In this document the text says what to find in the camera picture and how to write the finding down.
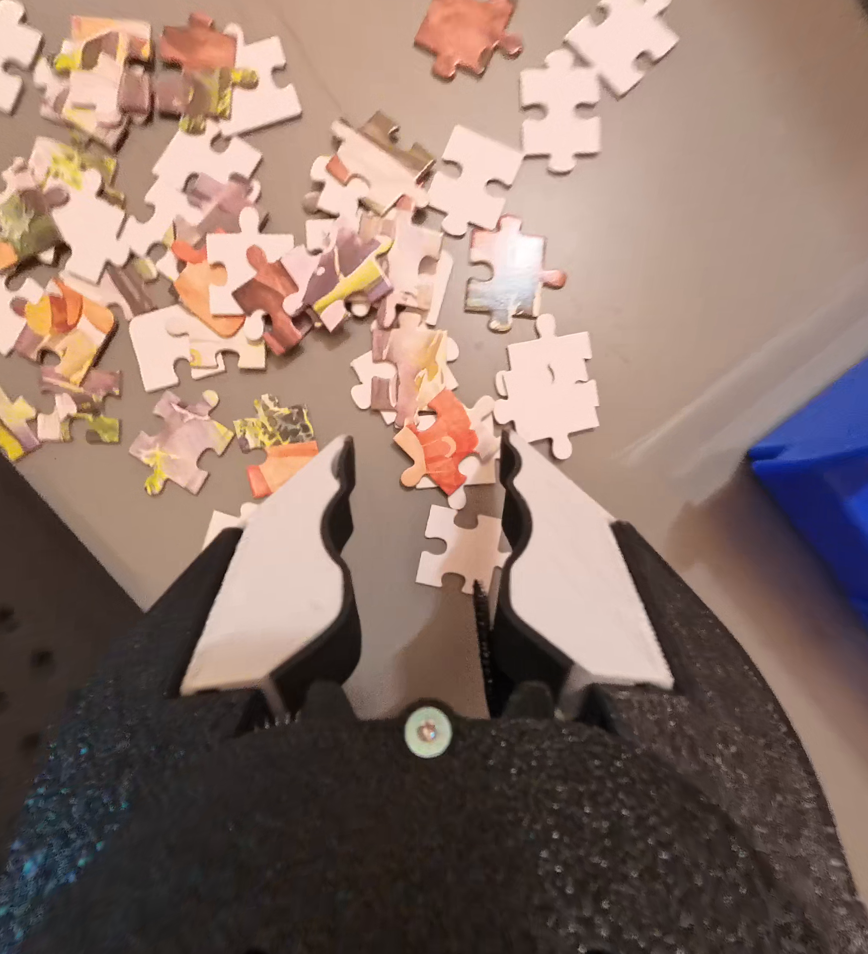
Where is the blue plastic bin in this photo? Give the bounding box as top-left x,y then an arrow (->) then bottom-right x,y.
748,328 -> 868,672

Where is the pile of jigsaw pieces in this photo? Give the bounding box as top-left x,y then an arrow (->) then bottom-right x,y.
0,0 -> 681,597

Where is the orange striped jigsaw piece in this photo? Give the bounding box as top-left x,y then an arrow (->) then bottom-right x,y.
393,391 -> 483,496

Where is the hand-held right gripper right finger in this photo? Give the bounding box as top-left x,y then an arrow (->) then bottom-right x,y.
493,429 -> 675,718

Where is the grey desk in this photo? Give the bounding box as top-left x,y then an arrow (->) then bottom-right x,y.
0,0 -> 868,954

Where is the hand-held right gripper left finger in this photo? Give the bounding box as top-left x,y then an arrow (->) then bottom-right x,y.
180,434 -> 362,718

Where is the pink-brown jigsaw piece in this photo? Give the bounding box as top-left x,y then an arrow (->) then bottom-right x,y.
413,0 -> 524,81

